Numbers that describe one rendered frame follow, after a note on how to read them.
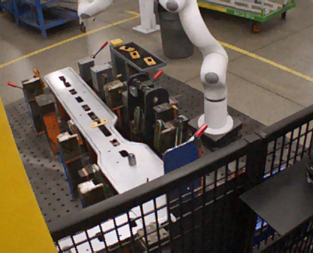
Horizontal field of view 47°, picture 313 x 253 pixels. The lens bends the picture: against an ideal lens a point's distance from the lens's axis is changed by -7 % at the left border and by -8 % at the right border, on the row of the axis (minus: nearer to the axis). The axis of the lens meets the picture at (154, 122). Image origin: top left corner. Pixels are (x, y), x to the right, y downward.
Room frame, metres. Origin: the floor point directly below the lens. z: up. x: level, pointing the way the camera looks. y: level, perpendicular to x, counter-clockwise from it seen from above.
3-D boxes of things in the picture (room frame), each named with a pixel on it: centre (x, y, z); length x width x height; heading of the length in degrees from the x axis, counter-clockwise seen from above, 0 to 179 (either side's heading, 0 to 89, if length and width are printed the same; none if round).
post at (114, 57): (2.08, 0.17, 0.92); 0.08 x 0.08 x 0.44; 26
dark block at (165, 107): (1.38, -0.04, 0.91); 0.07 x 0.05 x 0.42; 116
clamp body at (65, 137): (1.36, 0.38, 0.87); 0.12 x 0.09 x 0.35; 116
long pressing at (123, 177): (1.50, 0.27, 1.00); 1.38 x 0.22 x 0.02; 26
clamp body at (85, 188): (1.03, 0.25, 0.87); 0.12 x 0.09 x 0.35; 116
